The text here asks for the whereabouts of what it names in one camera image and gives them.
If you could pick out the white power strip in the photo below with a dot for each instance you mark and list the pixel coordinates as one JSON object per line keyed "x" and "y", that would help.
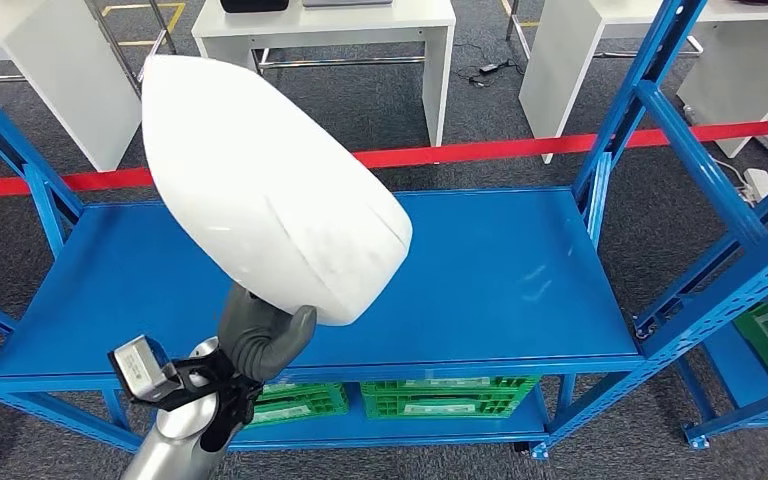
{"x": 757, "y": 184}

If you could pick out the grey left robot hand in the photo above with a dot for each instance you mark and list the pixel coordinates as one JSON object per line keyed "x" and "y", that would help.
{"x": 245, "y": 338}

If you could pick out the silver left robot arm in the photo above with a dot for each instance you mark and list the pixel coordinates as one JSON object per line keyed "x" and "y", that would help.
{"x": 178, "y": 450}

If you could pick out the white curved shell part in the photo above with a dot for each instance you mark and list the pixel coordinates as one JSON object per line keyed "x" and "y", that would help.
{"x": 258, "y": 185}

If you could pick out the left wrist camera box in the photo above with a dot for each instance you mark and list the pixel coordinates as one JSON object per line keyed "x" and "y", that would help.
{"x": 139, "y": 368}

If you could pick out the white table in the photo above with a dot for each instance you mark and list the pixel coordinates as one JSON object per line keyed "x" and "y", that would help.
{"x": 556, "y": 79}
{"x": 59, "y": 66}
{"x": 331, "y": 23}

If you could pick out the grey laptop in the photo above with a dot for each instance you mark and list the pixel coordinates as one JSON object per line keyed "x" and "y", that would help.
{"x": 347, "y": 3}

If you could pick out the red barrier tape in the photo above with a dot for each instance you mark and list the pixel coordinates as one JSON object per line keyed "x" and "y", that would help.
{"x": 523, "y": 147}

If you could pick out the black box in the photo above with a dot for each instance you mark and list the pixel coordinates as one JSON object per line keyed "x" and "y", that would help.
{"x": 255, "y": 5}

